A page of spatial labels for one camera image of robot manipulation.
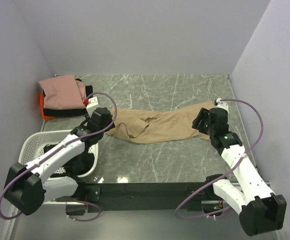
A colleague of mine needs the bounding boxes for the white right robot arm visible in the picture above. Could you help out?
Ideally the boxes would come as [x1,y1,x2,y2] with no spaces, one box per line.
[192,106,287,236]

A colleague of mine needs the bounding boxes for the folded orange t shirt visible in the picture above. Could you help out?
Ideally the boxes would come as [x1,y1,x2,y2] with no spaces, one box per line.
[39,92,53,121]

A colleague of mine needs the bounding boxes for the beige t shirt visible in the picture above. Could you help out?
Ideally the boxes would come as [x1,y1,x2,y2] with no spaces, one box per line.
[106,101,214,144]

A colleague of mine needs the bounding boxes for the black clothes in basket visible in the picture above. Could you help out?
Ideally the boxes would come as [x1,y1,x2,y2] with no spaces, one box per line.
[51,144,98,178]

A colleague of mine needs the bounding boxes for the folded pink t shirt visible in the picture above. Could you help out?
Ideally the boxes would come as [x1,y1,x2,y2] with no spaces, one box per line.
[38,74,86,110]

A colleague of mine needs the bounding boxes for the folded black t shirt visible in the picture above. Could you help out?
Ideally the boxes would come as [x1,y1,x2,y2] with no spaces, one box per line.
[41,78,93,118]

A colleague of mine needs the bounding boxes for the white plastic laundry basket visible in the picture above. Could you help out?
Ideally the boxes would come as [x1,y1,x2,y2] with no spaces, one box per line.
[18,130,98,179]

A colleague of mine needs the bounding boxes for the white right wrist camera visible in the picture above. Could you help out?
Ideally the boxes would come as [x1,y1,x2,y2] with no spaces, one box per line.
[214,98,229,113]

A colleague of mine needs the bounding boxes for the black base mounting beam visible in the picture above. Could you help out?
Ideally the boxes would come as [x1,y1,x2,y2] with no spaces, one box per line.
[65,181,229,216]

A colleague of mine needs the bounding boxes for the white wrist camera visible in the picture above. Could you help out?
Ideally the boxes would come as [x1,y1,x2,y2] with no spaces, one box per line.
[83,97,100,115]
[214,98,229,113]

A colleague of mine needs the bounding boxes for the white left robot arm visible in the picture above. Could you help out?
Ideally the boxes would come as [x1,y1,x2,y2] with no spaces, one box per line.
[0,107,117,216]

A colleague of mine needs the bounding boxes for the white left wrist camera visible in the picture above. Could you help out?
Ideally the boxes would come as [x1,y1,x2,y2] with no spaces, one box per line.
[83,97,100,115]

